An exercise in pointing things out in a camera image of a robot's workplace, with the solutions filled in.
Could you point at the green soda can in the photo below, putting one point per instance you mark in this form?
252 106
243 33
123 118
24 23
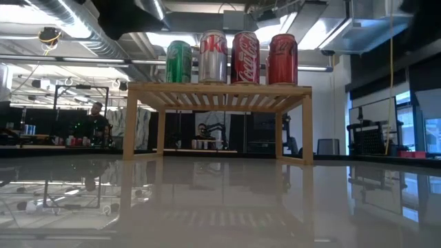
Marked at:
179 62

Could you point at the silver diet cola can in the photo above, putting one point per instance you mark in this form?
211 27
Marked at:
213 62

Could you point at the black and red cola can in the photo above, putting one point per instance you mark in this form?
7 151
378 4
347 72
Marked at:
245 58

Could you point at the red cola can black script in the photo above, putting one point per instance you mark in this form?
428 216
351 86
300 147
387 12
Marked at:
282 58

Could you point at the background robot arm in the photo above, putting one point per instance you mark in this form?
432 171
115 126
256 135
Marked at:
217 129

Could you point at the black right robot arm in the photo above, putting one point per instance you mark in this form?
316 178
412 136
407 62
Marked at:
425 17

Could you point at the wooden slatted shelf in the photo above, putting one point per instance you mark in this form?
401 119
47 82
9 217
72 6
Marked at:
220 89

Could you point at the long ceiling light bar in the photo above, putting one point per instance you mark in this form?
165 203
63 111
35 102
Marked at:
93 60

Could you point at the round ceiling device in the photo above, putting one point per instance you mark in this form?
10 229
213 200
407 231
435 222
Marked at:
49 35

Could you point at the person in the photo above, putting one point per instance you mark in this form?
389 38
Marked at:
202 130
98 120

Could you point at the white marbled curtain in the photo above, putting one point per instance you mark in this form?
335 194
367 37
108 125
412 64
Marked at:
143 127

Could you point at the grey waste bin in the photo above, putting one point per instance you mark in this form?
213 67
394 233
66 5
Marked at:
328 146

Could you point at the black equipment cart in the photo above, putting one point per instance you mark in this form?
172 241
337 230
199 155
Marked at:
373 137

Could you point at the red box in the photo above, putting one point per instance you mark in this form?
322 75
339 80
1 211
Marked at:
412 154

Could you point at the round silver ventilation duct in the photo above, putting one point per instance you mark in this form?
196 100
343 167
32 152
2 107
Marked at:
103 44

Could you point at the black rig frame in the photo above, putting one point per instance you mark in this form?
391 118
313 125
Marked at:
81 87

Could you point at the rectangular silver ventilation duct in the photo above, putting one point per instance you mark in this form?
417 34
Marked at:
365 31

